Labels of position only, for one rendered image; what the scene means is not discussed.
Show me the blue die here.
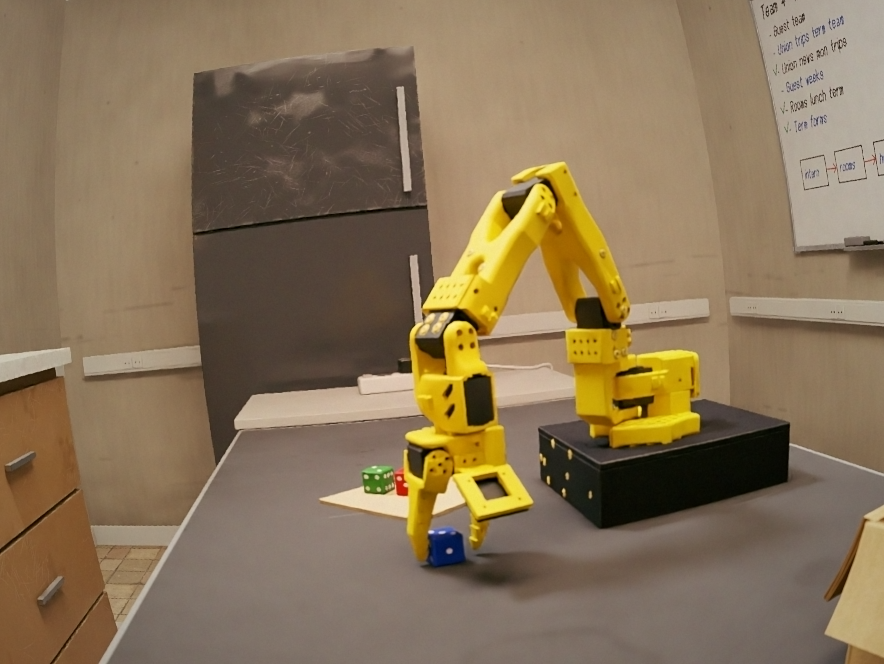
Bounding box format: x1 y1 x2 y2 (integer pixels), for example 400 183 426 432
426 527 465 567

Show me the beige flat mat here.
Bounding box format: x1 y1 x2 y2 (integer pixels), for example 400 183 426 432
319 477 467 521

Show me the green die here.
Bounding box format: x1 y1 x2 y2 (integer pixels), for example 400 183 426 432
361 466 395 495

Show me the red die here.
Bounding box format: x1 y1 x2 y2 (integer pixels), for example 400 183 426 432
394 468 409 496

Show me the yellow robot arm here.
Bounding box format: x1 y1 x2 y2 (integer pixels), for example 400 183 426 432
410 162 700 448

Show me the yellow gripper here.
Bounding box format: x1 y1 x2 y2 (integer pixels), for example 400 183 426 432
404 424 533 562

